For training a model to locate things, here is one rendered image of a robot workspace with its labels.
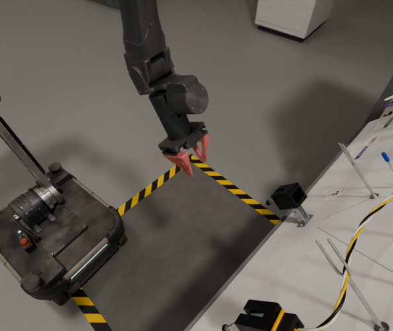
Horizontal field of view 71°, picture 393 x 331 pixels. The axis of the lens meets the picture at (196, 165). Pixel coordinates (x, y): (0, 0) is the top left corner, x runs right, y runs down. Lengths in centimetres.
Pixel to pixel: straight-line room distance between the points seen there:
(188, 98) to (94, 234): 115
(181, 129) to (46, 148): 192
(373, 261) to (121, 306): 131
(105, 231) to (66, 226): 20
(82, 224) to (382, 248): 133
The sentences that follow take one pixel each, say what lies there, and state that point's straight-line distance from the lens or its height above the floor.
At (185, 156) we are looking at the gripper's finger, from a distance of 59.
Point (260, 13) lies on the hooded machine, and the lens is 384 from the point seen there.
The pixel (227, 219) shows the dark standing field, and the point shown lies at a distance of 178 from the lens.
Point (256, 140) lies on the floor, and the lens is 226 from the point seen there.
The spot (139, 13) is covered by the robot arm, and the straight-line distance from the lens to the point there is 51.
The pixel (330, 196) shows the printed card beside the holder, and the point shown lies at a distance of 80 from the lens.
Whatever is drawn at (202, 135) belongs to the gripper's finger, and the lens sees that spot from 62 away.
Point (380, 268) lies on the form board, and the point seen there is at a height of 112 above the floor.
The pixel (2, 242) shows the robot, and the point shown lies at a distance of 173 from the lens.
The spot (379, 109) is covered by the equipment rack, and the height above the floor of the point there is 90.
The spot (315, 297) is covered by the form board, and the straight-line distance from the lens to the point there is 54.
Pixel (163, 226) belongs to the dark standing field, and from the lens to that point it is 176.
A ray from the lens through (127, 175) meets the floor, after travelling 203.
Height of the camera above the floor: 154
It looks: 50 degrees down
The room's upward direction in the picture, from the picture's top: straight up
